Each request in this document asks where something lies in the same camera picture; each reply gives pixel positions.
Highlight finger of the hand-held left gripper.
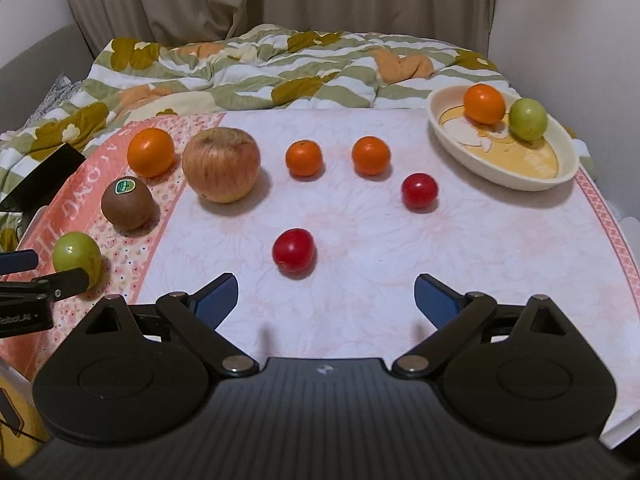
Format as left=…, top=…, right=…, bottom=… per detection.
left=0, top=250, right=39, bottom=274
left=0, top=267, right=104, bottom=306

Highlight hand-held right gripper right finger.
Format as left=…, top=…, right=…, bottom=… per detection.
left=391, top=273, right=571, bottom=377

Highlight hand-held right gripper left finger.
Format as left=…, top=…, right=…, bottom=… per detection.
left=85, top=272, right=260, bottom=378

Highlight small green apple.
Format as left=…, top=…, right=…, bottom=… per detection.
left=508, top=98, right=549, bottom=142
left=52, top=231, right=103, bottom=288

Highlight red tomato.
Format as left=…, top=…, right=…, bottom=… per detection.
left=272, top=228, right=317, bottom=276
left=401, top=172, right=439, bottom=210

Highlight brown kiwi with green sticker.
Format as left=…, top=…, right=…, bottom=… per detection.
left=101, top=177, right=155, bottom=232

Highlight yellow-brown pear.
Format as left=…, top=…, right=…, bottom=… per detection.
left=181, top=127, right=262, bottom=204

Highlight large orange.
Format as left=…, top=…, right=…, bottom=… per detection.
left=127, top=128, right=176, bottom=179

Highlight small tangerine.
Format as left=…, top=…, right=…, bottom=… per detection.
left=351, top=136, right=391, bottom=177
left=285, top=139, right=324, bottom=178

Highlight cream oval bowl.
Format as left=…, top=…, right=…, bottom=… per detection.
left=426, top=85, right=581, bottom=192

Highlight pink floral printed towel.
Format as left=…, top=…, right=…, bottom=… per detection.
left=0, top=109, right=640, bottom=433

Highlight black flat object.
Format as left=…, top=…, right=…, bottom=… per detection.
left=0, top=142, right=87, bottom=214

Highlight yellow object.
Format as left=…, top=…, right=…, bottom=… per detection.
left=0, top=372, right=51, bottom=463

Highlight grey patterned pillow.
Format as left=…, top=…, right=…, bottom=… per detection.
left=22, top=72, right=85, bottom=128

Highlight grey headboard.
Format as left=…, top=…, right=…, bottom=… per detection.
left=0, top=25, right=94, bottom=136

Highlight medium orange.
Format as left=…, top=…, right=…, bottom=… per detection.
left=464, top=83, right=507, bottom=125

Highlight green striped floral blanket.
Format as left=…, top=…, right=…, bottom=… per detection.
left=0, top=23, right=502, bottom=261

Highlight beige curtain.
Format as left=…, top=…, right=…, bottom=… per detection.
left=55, top=0, right=499, bottom=58

